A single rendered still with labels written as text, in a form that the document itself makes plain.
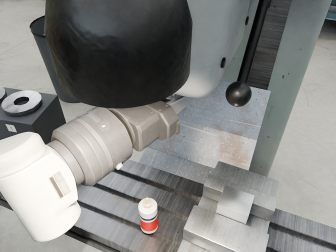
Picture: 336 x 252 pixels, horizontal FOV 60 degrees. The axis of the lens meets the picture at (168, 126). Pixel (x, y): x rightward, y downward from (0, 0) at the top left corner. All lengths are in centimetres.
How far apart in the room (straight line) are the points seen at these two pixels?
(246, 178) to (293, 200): 128
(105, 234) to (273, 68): 58
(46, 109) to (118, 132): 40
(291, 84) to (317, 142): 161
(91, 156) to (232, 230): 33
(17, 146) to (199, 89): 21
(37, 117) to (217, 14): 54
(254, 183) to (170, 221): 22
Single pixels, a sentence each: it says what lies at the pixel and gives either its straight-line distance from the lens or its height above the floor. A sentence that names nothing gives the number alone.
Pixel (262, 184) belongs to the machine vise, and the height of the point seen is 97.
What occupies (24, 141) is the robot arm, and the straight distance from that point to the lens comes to 35.
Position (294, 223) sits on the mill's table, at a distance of 77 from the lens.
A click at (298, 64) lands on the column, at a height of 115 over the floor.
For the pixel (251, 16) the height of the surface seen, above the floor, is 135.
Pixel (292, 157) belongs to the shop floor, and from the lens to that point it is 223.
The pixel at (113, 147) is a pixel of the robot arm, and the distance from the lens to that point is 38.
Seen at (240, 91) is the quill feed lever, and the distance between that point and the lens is 34.
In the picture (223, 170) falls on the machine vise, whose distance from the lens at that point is 73.
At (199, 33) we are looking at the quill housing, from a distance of 30.
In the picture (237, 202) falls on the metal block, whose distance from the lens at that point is 60.
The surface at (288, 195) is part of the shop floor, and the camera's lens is 200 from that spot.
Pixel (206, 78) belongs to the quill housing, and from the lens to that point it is 33.
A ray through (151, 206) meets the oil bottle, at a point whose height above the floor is 99.
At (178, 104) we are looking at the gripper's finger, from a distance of 46.
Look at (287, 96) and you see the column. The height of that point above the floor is 106.
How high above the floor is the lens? 152
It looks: 42 degrees down
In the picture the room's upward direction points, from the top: straight up
